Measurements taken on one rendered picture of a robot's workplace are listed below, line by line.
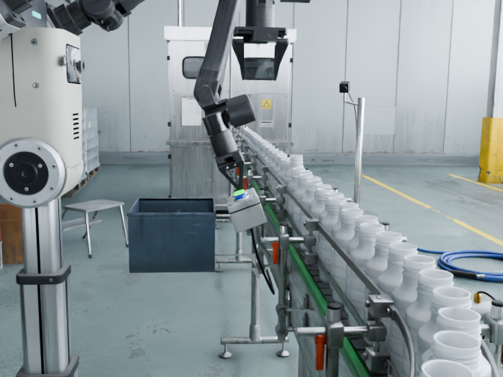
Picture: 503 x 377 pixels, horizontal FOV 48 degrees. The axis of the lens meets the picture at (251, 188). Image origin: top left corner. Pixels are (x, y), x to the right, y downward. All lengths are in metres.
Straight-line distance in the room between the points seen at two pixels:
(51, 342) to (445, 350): 1.14
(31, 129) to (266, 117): 5.07
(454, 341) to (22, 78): 1.04
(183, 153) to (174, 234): 4.25
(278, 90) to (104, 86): 6.19
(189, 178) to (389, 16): 7.23
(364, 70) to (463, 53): 2.14
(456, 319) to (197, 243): 1.56
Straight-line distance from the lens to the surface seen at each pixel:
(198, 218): 2.04
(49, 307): 1.46
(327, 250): 1.10
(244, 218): 1.37
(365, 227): 0.87
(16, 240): 4.97
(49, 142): 1.32
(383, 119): 12.32
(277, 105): 6.28
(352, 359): 0.84
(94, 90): 11.95
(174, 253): 2.07
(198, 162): 6.27
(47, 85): 1.30
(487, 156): 10.28
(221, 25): 1.49
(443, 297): 0.59
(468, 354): 0.49
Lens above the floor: 1.35
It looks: 9 degrees down
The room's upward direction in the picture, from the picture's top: 1 degrees clockwise
